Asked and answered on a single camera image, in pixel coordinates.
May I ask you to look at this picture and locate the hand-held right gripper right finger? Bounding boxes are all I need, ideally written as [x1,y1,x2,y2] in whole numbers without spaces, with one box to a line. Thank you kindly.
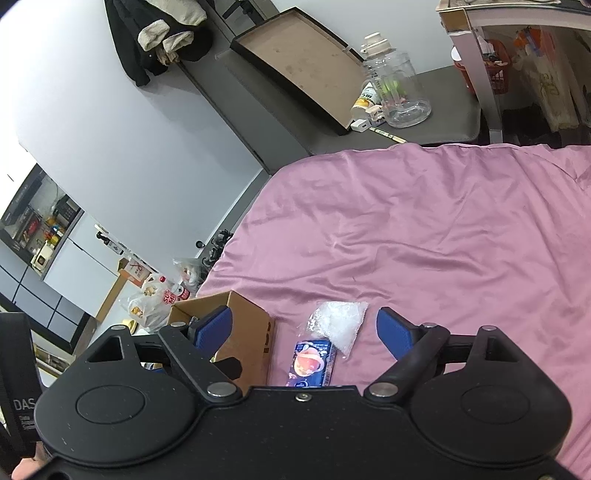
[364,307,527,408]

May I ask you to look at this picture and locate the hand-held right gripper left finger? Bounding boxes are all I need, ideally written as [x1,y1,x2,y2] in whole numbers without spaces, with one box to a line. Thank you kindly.
[81,305,244,408]

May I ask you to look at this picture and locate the brown cardboard box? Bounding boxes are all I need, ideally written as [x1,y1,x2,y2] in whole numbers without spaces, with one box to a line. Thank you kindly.
[167,291,276,387]

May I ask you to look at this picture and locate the clear plastic bag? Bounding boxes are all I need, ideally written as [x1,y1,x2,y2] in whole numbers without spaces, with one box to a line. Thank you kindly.
[308,301,369,359]

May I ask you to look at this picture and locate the blue peach snack packet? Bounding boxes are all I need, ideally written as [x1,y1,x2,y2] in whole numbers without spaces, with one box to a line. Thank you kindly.
[285,339,335,388]

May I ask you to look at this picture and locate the person's left hand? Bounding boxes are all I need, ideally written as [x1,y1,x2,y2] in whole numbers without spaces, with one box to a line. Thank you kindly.
[11,442,54,480]

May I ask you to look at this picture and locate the clear bag with trash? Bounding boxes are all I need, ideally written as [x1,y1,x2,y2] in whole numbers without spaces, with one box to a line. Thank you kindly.
[173,256,208,289]

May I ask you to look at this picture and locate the white printed plastic bag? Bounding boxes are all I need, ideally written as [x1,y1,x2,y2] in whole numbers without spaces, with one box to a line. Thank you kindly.
[121,273,178,329]

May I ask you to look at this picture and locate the pink bed sheet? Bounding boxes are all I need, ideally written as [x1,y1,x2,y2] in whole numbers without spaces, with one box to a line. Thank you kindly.
[196,143,591,480]

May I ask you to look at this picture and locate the small red print carton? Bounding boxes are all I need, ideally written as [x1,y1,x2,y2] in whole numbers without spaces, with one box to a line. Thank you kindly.
[117,257,155,284]

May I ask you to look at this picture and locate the white kitchen cabinet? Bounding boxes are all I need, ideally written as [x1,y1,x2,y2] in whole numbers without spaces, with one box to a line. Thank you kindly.
[0,164,134,352]

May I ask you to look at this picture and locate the black spray bottle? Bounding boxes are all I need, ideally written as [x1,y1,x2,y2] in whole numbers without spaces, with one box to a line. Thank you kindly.
[95,224,125,254]

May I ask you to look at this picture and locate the grey door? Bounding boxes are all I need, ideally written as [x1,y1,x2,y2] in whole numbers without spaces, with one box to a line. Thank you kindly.
[178,0,315,174]

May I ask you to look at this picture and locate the yellow label bottle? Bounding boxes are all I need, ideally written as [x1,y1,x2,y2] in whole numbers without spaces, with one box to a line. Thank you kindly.
[350,90,384,121]

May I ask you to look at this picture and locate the clear large water jug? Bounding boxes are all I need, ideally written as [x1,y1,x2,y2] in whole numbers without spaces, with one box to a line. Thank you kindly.
[360,32,432,128]

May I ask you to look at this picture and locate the white desk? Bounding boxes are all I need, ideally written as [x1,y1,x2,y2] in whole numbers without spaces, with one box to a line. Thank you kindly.
[436,0,591,144]

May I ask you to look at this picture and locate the red plastic basket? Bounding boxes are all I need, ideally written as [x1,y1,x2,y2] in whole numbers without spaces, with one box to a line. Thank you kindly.
[452,39,513,95]

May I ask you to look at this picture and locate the black framed brown board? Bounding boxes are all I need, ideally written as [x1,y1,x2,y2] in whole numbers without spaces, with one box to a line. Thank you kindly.
[230,7,365,136]

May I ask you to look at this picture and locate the beige tote bag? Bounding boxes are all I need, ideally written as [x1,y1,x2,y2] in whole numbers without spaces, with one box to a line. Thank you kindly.
[512,28,587,132]

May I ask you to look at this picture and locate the beige garment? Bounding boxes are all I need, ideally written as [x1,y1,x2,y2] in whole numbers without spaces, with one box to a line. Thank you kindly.
[137,0,208,65]

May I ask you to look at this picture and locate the black jacket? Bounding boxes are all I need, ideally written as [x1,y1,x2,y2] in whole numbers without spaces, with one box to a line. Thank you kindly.
[104,0,214,88]

